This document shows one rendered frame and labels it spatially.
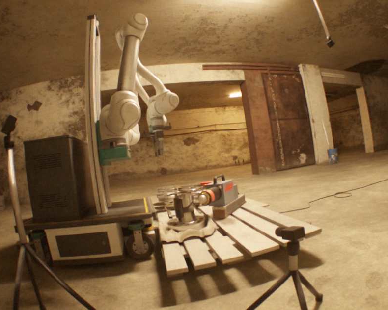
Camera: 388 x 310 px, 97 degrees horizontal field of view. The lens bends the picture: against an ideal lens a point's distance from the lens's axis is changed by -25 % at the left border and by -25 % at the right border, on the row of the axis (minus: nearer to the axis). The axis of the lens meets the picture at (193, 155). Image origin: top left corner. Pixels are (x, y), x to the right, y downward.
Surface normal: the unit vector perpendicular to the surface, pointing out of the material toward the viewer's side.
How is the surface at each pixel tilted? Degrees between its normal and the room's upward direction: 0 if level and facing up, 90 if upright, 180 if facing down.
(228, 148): 90
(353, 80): 90
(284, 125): 90
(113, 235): 90
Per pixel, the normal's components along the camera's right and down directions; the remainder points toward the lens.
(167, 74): 0.18, -0.04
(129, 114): 0.61, 0.00
